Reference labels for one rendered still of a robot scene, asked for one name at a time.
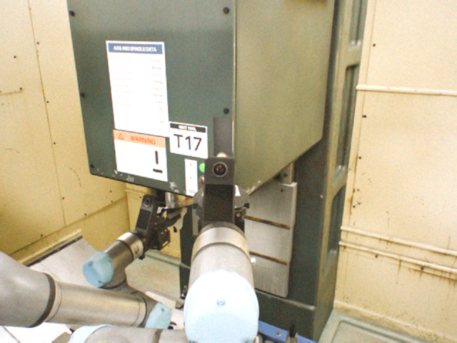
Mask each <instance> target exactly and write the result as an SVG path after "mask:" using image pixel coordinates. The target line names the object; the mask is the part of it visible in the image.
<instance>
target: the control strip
mask: <svg viewBox="0 0 457 343"><path fill-rule="evenodd" d="M219 154H225V155H226V156H231V157H233V119H227V118H221V117H214V156H218V155H219ZM200 164H205V162H204V161H202V162H200V163H199V170H200ZM200 172H202V173H204V172H203V171H201V170H200Z"/></svg>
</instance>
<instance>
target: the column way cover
mask: <svg viewBox="0 0 457 343"><path fill-rule="evenodd" d="M297 189H298V183H296V182H294V183H292V184H291V185H288V184H282V183H280V179H272V180H270V181H269V182H268V183H266V184H265V185H263V186H262V187H261V188H260V189H259V190H258V191H256V192H255V193H254V194H252V195H251V196H250V197H249V209H247V210H246V214H245V215H244V216H243V219H244V235H245V237H246V242H247V244H248V251H249V257H253V258H254V259H255V264H254V265H251V270H252V276H253V286H254V288H256V289H260V290H262V291H265V292H268V293H271V294H275V295H277V296H280V297H284V298H285V297H286V295H287V294H288V277H289V265H290V261H291V254H292V242H293V226H294V224H295V221H296V200H297ZM191 206H192V218H193V237H194V238H195V241H196V238H197V236H198V220H199V216H198V215H196V210H195V209H193V205H192V204H191Z"/></svg>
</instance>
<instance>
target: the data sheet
mask: <svg viewBox="0 0 457 343"><path fill-rule="evenodd" d="M106 46H107V54H108V61H109V75H110V82H111V95H112V98H113V103H114V116H115V124H116V129H120V130H126V131H134V132H139V133H145V134H153V135H157V136H166V137H169V123H168V109H167V96H166V70H165V57H164V43H163V42H135V41H107V42H106Z"/></svg>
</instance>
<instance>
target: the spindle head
mask: <svg viewBox="0 0 457 343"><path fill-rule="evenodd" d="M66 1H67V7H68V13H69V23H70V30H71V40H72V46H73V51H74V63H75V68H76V79H77V84H78V90H79V101H80V107H81V111H82V117H83V123H84V133H85V139H86V149H87V155H88V161H89V171H90V173H91V174H92V175H95V176H99V177H104V178H108V179H113V180H116V181H120V182H126V183H129V184H135V185H138V186H142V187H147V188H150V189H156V190H159V191H162V192H168V193H171V194H177V195H180V196H183V197H189V198H193V197H192V196H189V195H186V169H185V159H189V160H194V161H196V166H197V190H199V189H200V188H202V187H203V186H201V185H200V183H199V177H200V176H202V175H204V173H202V172H200V170H199V163H200V162H202V161H205V160H206V158H203V157H199V156H191V155H187V154H179V153H175V152H171V150H170V137H166V136H157V135H153V134H145V133H139V132H134V131H126V130H120V129H116V124H115V116H114V103H113V98H112V95H111V82H110V75H109V61H108V54H107V46H106V42H107V41H135V42H163V43H164V57H165V70H166V96H167V109H168V123H169V122H175V123H181V124H191V125H196V126H207V140H208V157H209V156H214V117H221V118H227V119H233V158H234V159H235V162H236V180H235V185H236V186H238V187H241V188H242V189H243V190H244V191H245V192H246V193H247V194H248V195H249V196H251V195H252V194H254V193H255V192H256V191H258V190H259V189H260V188H261V187H262V186H263V185H265V184H266V183H268V182H269V181H270V180H272V179H273V178H274V177H275V176H276V175H277V174H279V173H280V172H282V171H283V170H284V169H285V168H286V167H288V166H289V165H290V164H292V163H293V162H294V161H296V160H297V159H298V158H299V157H300V156H302V155H303V154H304V153H306V152H307V151H308V150H309V149H310V148H311V147H313V146H314V145H315V144H317V143H318V142H319V141H320V140H321V137H322V136H323V121H324V112H325V103H326V87H327V78H328V62H329V53H330V44H331V35H332V26H333V10H334V1H335V0H66ZM114 130H115V131H123V132H128V133H133V134H142V135H147V136H154V137H159V138H164V139H165V151H166V175H167V182H166V181H163V180H159V179H154V178H150V177H144V176H141V175H137V174H131V173H127V172H124V171H118V166H117V158H116V145H115V138H114Z"/></svg>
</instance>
